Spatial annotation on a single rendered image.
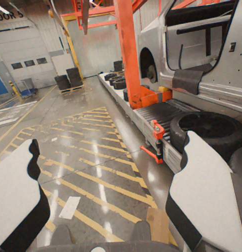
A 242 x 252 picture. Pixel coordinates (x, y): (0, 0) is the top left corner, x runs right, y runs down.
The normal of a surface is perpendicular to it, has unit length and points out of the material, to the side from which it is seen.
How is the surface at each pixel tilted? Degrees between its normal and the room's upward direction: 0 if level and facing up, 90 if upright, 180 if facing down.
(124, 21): 90
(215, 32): 87
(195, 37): 87
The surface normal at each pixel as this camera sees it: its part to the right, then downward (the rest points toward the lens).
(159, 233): -0.18, -0.85
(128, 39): 0.25, 0.44
